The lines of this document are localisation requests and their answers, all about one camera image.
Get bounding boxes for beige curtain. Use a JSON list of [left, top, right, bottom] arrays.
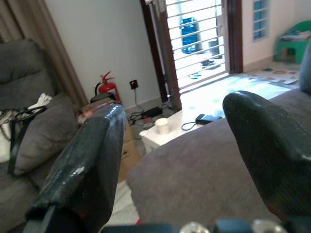
[[0, 0, 88, 107]]

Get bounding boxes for red fire extinguisher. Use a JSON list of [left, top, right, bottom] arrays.
[[94, 71, 122, 105]]

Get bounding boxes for white paper cup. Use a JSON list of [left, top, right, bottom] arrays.
[[155, 118, 170, 135]]

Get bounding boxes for white window grille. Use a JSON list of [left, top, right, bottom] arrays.
[[166, 0, 230, 88]]

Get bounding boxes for black power adapter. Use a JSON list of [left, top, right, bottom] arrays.
[[143, 106, 163, 117]]

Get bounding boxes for brown wooden door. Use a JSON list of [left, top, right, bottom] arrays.
[[155, 0, 183, 111]]

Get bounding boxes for colourful printed floor mat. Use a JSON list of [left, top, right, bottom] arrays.
[[245, 67, 299, 85]]

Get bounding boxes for large grey fabric sofa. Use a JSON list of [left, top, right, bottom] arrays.
[[126, 38, 311, 226]]

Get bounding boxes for blue glass block window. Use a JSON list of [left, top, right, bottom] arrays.
[[252, 0, 270, 41]]

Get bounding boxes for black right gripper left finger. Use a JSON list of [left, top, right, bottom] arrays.
[[23, 103, 128, 233]]

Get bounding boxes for grey fabric pillow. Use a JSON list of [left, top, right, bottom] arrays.
[[13, 93, 80, 177]]

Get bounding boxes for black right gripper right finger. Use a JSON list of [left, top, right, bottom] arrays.
[[222, 90, 311, 223]]

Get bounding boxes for black device with cable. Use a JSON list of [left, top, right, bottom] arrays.
[[181, 113, 223, 131]]

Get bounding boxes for white low table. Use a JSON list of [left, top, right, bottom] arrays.
[[139, 106, 226, 153]]

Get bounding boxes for black bucket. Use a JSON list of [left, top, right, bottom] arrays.
[[208, 40, 223, 59]]

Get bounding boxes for black bag strap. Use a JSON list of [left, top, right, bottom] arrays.
[[7, 105, 48, 174]]

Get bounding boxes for white cloth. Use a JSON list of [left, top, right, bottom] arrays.
[[0, 93, 53, 163]]

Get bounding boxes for brown wooden door frame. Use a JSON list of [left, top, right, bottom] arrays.
[[139, 0, 243, 104]]

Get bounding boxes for grey fabric armchair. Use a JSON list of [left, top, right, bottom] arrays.
[[0, 38, 83, 233]]

